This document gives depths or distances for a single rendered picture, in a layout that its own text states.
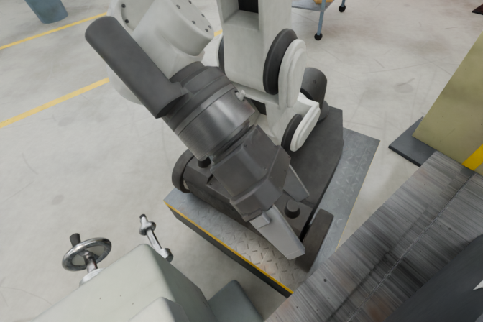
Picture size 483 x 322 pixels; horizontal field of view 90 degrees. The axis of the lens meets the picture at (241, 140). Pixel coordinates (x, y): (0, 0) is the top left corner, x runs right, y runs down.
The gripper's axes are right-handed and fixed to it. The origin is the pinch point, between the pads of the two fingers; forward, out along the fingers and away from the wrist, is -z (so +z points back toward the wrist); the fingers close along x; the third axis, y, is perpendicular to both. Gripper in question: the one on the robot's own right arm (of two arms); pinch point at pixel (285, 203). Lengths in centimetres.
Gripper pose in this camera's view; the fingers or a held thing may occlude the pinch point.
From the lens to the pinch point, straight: 31.0
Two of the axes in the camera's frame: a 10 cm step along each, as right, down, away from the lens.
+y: 7.1, -5.5, -4.4
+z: -6.5, -7.6, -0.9
